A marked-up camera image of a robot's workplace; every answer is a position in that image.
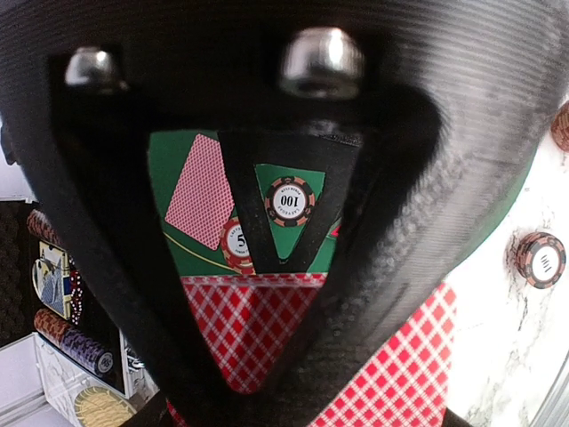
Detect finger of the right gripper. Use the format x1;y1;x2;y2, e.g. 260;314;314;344
0;0;357;427
217;0;569;427

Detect red poker chip stack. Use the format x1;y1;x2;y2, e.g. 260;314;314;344
550;101;569;152

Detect aluminium poker chip case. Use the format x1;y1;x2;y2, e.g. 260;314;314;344
1;201;157;400

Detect woven bamboo tray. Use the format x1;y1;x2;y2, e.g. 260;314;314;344
74;386;136;427

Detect dark red chip row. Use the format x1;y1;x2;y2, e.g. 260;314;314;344
27;209;61;247

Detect red playing card deck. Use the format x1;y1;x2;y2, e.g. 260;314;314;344
181;273;456;426

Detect red chips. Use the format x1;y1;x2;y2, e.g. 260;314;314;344
220;217;255;275

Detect round green poker mat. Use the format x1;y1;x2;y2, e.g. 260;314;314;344
149;130;359;277

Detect dark brown poker chip stack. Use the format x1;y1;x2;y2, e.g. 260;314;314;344
515;231;566;289

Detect red purple chip row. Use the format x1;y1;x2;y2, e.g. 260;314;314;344
34;309;114;377

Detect red card seat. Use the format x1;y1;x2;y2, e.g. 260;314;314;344
164;133;235;251

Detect blue card deck in case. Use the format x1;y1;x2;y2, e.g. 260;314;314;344
31;240;72;320

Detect red dice row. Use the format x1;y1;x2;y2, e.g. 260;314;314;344
69;270;84;326

